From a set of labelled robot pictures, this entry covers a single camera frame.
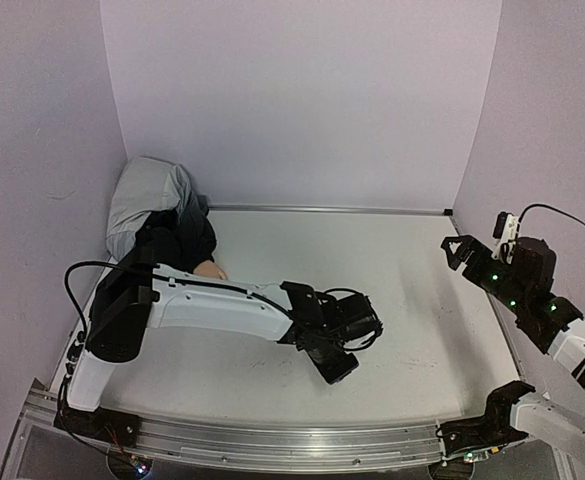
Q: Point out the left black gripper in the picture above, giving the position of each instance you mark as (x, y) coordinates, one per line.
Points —
(335, 376)

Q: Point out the aluminium back rail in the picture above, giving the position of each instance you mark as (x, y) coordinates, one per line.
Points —
(333, 210)

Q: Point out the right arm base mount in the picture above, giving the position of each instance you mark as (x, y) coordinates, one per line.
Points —
(491, 429)

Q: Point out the aluminium rail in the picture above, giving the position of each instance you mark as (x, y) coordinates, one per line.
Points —
(285, 449)
(333, 210)

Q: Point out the black jacket sleeve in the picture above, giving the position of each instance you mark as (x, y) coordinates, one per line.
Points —
(180, 240)

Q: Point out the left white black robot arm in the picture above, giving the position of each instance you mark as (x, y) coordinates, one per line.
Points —
(139, 294)

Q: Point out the mannequin hand with long nails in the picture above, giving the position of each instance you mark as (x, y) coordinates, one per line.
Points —
(210, 269)

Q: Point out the aluminium front rail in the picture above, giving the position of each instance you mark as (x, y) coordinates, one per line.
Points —
(285, 449)

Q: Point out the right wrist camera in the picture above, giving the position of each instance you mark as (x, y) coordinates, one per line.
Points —
(505, 234)

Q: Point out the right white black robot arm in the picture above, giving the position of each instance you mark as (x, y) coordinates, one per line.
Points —
(556, 327)

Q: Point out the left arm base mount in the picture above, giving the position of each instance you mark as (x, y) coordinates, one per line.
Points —
(105, 425)

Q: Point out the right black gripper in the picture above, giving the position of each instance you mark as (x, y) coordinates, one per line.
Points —
(470, 263)

